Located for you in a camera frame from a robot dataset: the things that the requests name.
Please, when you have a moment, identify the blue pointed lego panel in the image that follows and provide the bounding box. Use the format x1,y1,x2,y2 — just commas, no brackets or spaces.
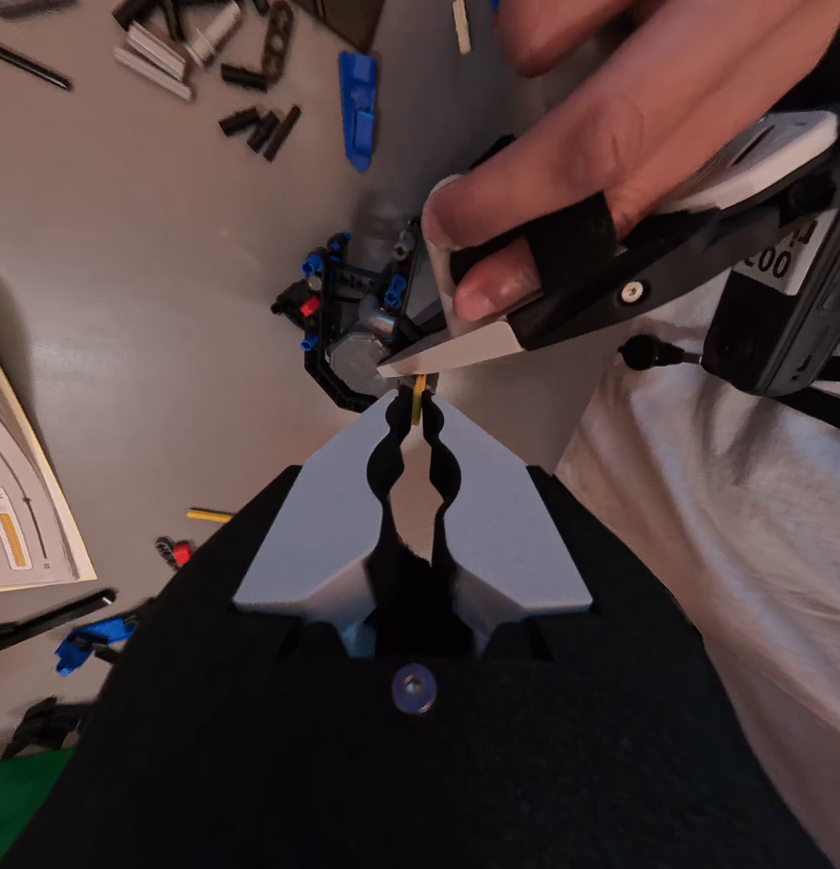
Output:
338,50,381,175

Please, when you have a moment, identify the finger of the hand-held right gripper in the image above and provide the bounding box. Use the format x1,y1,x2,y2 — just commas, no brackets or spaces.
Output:
376,319,530,379

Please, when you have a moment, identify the black lego chassis assembly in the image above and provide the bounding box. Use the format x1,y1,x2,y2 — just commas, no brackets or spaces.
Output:
271,217,449,414

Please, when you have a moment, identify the lego instruction booklet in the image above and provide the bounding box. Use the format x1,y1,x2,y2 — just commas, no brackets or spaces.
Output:
0,333,99,596

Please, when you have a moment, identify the person's right hand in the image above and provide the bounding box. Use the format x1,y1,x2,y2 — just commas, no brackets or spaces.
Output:
420,0,840,323

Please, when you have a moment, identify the pile of lego beams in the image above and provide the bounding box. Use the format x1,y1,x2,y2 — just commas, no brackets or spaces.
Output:
0,0,305,164

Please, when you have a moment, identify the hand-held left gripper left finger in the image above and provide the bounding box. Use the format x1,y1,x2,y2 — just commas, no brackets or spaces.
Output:
232,387,407,624

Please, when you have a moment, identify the black long rod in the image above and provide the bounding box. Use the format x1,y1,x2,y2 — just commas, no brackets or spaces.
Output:
0,587,119,657

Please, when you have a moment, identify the black lego axle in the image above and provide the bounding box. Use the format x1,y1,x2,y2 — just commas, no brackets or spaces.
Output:
0,38,74,91

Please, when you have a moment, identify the green bin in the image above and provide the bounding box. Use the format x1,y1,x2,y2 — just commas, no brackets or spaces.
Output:
0,745,79,869

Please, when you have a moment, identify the heap of black lego pieces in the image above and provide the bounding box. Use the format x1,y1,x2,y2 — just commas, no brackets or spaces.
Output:
2,695,93,759

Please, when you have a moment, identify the blue lego panel piece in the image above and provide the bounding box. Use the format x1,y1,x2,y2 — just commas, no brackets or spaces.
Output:
53,614,140,677

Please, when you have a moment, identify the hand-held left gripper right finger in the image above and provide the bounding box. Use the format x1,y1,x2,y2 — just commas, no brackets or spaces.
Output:
420,390,595,653

